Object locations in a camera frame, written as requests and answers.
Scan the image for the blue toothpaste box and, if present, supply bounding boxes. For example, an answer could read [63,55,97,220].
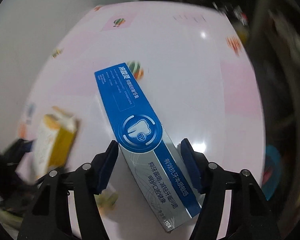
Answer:
[94,63,203,232]

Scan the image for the yellow white medicine box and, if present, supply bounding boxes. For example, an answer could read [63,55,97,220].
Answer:
[32,106,78,179]

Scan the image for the blue plastic mesh basket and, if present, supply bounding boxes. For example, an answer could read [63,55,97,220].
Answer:
[261,145,282,200]

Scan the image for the cooking oil bottle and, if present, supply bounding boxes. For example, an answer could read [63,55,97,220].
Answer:
[231,7,249,46]

